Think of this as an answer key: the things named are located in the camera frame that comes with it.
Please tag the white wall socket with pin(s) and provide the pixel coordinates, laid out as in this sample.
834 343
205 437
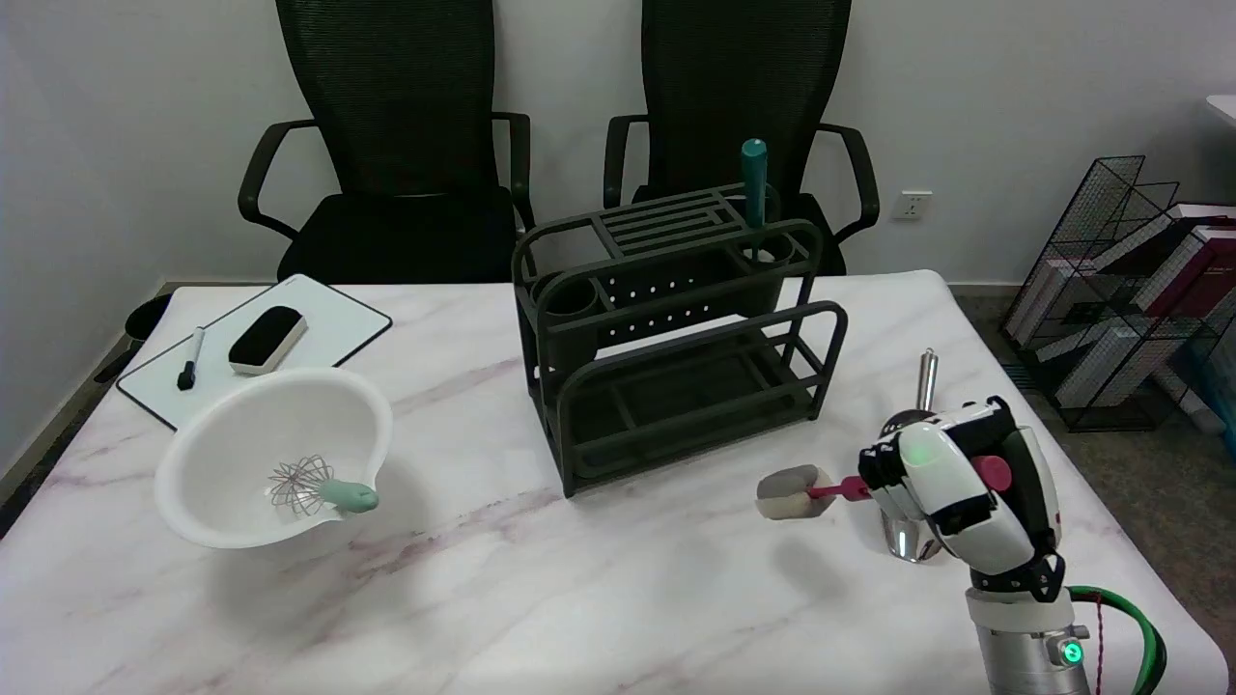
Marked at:
912 206

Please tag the white books stack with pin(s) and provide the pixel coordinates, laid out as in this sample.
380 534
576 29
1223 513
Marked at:
1086 362

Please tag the black mesh office chair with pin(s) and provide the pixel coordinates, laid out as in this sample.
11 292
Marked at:
396 97
744 68

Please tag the small white whiteboard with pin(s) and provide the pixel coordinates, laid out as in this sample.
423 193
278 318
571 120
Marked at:
319 323

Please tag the pink sponge bottle brush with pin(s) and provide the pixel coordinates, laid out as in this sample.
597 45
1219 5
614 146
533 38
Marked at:
787 492

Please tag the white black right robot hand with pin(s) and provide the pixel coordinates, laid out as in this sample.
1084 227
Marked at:
966 502

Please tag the white plastic mixing bowl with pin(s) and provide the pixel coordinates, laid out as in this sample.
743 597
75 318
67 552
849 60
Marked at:
241 434

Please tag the black white board eraser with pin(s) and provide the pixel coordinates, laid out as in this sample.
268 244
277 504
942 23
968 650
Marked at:
266 338

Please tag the dark green kitchen storage rack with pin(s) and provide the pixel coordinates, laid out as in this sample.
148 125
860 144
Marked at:
676 386

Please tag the black round floor object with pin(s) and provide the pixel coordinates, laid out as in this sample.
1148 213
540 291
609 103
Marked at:
147 317

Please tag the black whiteboard marker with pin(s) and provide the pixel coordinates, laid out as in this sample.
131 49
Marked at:
190 362

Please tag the shiny metal scoop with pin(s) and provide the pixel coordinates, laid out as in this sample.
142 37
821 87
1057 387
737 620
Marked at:
927 381

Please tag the maroon hardcover book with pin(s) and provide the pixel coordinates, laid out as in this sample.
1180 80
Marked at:
1193 265

